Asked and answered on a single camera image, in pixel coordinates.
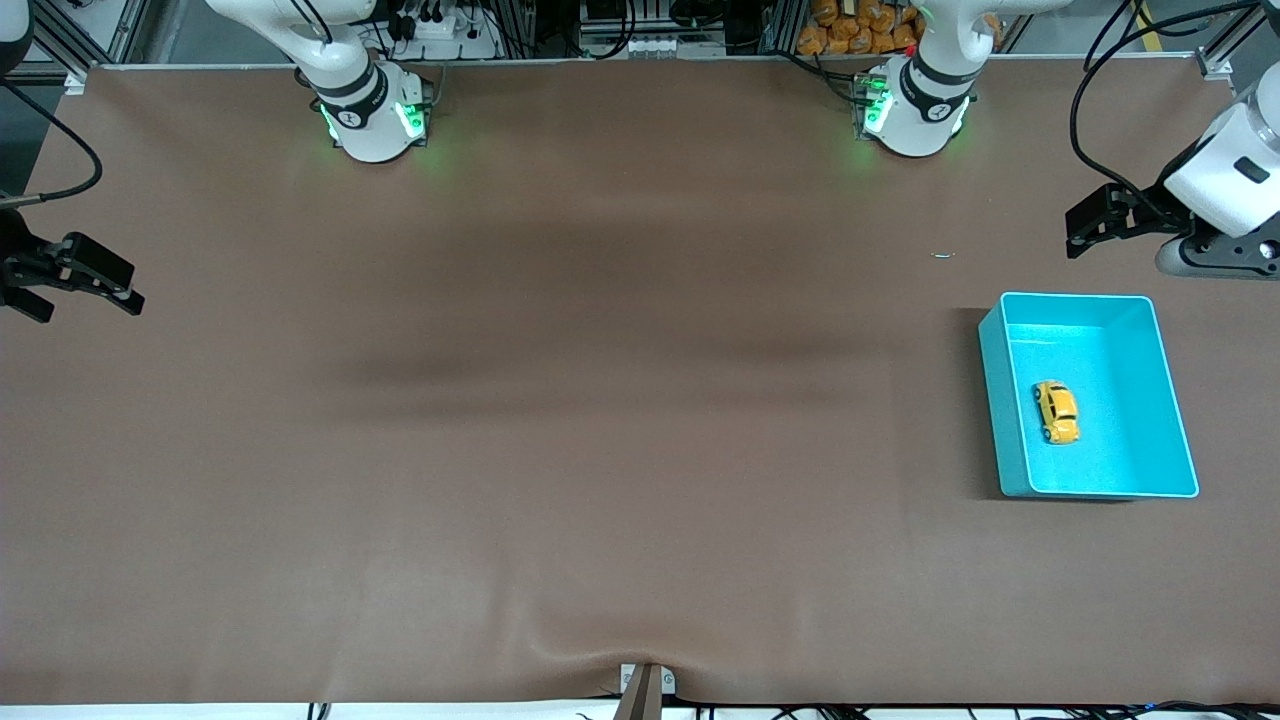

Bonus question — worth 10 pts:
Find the yellow beetle toy car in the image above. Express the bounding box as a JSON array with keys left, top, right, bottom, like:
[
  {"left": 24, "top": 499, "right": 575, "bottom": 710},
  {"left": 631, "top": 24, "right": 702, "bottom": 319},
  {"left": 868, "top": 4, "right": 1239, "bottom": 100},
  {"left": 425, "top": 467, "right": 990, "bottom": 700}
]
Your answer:
[{"left": 1033, "top": 380, "right": 1082, "bottom": 444}]

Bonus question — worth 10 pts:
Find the turquoise plastic bin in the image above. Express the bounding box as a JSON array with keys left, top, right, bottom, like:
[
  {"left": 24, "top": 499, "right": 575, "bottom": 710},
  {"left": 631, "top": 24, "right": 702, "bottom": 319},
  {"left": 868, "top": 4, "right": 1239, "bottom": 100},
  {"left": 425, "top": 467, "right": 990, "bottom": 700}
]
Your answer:
[{"left": 978, "top": 292, "right": 1200, "bottom": 500}]

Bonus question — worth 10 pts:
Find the pile of orange packets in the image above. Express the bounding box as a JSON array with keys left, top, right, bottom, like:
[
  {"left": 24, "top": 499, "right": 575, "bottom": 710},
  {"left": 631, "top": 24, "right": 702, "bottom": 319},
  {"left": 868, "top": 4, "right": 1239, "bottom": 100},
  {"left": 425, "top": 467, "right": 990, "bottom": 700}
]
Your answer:
[{"left": 797, "top": 0, "right": 1001, "bottom": 56}]

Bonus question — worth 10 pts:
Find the white power strip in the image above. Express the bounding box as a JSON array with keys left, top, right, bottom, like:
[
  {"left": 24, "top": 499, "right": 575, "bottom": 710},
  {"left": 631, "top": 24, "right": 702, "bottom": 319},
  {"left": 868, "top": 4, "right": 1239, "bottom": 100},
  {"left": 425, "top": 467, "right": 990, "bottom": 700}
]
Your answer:
[{"left": 385, "top": 8, "right": 501, "bottom": 59}]

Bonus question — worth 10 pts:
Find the brown table cover mat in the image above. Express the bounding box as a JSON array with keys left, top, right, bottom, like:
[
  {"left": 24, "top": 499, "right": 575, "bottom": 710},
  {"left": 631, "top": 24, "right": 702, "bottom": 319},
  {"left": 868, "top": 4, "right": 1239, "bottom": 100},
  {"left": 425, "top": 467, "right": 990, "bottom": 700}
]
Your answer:
[{"left": 0, "top": 55, "right": 1280, "bottom": 707}]

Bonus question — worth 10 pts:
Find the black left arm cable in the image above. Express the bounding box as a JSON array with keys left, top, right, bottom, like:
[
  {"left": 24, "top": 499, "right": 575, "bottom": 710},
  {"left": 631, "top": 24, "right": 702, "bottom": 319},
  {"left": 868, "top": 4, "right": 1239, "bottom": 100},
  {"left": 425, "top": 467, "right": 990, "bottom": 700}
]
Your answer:
[{"left": 1068, "top": 0, "right": 1280, "bottom": 221}]

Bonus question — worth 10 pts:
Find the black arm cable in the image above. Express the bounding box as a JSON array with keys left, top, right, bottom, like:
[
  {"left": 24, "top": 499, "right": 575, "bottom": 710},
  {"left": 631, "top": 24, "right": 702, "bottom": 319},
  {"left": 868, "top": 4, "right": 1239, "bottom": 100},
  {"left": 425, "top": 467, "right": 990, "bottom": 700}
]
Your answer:
[
  {"left": 0, "top": 82, "right": 105, "bottom": 206},
  {"left": 1068, "top": 0, "right": 1280, "bottom": 221}
]

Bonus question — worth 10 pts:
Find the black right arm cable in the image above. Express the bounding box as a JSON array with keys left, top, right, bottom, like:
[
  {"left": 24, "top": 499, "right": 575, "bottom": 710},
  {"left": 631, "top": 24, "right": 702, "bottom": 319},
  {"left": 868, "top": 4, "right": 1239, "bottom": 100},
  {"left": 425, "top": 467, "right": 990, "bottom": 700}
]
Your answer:
[{"left": 0, "top": 82, "right": 105, "bottom": 206}]

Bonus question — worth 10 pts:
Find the metal table edge bracket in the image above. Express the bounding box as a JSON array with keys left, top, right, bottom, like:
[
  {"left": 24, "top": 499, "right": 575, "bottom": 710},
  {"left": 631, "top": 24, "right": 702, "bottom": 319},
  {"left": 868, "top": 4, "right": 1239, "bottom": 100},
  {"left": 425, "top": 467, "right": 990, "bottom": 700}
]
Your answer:
[{"left": 615, "top": 662, "right": 677, "bottom": 720}]

